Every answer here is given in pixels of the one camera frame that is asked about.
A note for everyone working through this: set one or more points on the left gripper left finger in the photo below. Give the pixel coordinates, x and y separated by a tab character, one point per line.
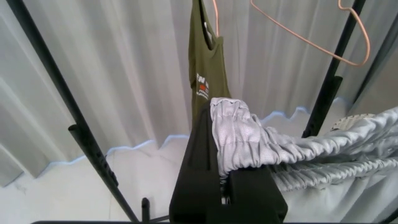
196	174

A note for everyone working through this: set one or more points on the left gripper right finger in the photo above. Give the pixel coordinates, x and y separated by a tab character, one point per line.
255	193

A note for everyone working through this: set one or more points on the green long-sleeved shirt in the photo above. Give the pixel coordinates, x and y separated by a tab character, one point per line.
208	62

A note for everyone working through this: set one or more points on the pink clothes hanger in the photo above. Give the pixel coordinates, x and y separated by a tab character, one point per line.
368	46
216	18

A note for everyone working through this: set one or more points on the white laundry basket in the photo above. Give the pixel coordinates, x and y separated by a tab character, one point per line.
351	119

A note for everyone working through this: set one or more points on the black clothes rack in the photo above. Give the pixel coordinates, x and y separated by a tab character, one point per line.
46	62

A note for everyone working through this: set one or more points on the white curtain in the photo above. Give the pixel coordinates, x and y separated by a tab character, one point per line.
124	62

